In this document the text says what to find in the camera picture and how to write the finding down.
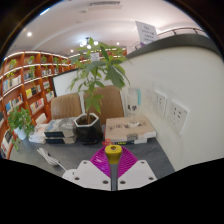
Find white book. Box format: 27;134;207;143
28;134;48;145
29;123;51;138

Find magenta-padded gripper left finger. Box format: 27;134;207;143
68;146;113;192

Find leafy plant in white pot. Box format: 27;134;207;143
7;106;36;151

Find recessed ceiling lights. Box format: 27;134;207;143
25;30;76;54

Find tan upholstered chair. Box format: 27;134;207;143
49;92;83;120
83;85;125;125

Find white wall socket plate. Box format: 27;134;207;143
153;90;168;119
167;99;190;136

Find black ceiling track rail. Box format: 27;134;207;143
156;27;208;39

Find multi-bulb ceiling lamp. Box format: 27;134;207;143
79;36;100;50

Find ceiling air vent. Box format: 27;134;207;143
88;0;122;9

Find tall plant in black pot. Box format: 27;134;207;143
68;37;131;145

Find yellow charger block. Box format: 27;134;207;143
104;144;123;166

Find orange bookshelf unit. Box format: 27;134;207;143
0;46;128;160

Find thin red-spined book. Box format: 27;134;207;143
102;139;149;147

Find large beige book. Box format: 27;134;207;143
104;115;157;143

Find white bundled power cable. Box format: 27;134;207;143
36;147;68;172

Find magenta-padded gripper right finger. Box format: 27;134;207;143
116;146;158;192

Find small white framed sign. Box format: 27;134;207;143
90;52;101;63

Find white hanging banner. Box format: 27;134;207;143
135;20;159;46

